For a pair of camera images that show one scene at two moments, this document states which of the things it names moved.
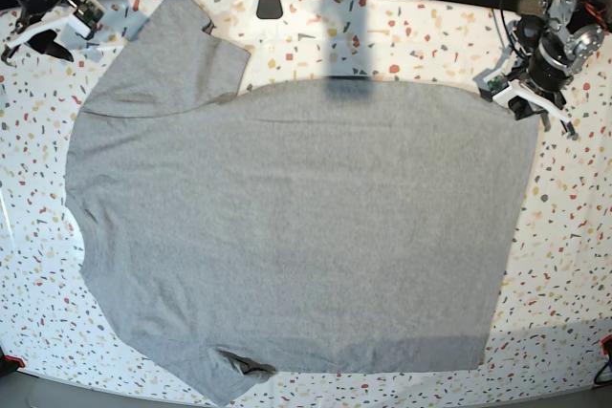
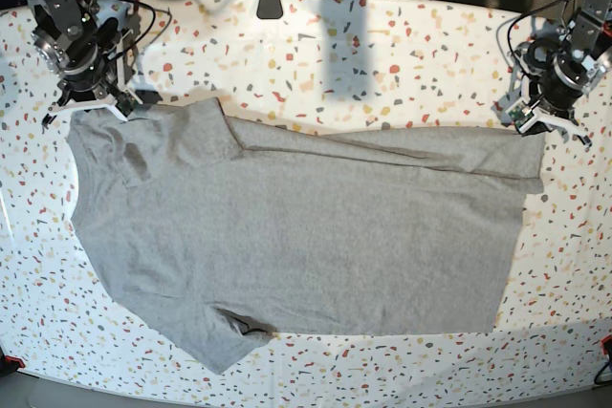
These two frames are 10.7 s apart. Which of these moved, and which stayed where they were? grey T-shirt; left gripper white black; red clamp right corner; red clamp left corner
Moved: grey T-shirt; left gripper white black
Stayed: red clamp left corner; red clamp right corner
